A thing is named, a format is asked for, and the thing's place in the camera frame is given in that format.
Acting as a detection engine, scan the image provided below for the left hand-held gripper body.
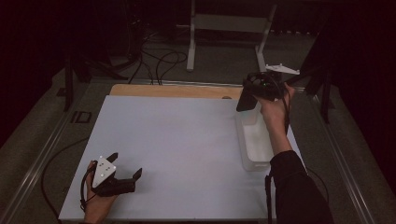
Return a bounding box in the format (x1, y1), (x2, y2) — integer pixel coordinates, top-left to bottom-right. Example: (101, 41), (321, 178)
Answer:
(92, 155), (137, 198)

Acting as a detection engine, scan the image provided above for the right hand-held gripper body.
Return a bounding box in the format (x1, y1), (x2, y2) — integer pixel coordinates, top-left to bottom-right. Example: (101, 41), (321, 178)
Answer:
(242, 63), (302, 102)

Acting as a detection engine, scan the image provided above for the long white plastic container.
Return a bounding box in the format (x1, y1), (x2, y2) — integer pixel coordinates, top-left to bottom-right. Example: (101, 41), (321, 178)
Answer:
(234, 99), (276, 173)

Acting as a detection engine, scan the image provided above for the person's left hand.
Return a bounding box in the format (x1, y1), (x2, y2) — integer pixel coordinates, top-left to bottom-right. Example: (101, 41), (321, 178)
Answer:
(83, 160), (119, 223)

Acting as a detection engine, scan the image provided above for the person's right hand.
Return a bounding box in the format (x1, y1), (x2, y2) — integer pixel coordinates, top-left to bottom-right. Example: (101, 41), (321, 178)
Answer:
(256, 82), (296, 132)

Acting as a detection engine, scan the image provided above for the white board sheet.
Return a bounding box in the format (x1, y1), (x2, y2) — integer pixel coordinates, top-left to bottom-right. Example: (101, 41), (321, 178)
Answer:
(58, 94), (324, 222)

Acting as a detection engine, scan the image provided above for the power strip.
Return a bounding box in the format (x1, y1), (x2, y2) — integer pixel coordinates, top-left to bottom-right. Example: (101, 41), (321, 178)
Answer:
(270, 29), (314, 35)

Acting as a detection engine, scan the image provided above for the black tripod stand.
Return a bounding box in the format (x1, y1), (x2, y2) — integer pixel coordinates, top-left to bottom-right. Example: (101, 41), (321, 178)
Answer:
(281, 18), (337, 124)
(64, 55), (129, 113)

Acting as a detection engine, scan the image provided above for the white metal stand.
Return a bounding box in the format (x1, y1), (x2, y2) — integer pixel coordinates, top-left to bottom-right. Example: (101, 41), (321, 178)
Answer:
(176, 0), (278, 77)

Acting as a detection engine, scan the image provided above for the wooden table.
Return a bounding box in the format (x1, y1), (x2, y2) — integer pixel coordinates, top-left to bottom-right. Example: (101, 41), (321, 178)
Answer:
(109, 83), (246, 101)

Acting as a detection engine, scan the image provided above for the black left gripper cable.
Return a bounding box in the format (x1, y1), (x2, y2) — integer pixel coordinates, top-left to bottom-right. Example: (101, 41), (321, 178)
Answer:
(41, 136), (96, 220)

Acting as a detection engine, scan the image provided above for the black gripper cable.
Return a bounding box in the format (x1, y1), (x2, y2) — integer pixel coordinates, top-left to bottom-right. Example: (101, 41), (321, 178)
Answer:
(41, 136), (96, 220)
(264, 76), (330, 224)

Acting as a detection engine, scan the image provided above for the black rectangular floor bracket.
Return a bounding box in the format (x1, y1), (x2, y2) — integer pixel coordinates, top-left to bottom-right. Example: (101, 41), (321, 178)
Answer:
(70, 110), (93, 124)

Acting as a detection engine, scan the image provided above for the black looped floor cable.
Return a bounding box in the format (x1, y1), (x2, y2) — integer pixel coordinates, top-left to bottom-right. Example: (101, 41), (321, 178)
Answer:
(154, 50), (189, 86)

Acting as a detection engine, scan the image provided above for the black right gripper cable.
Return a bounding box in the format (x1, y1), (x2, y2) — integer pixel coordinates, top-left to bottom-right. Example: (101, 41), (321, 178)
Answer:
(264, 76), (330, 224)

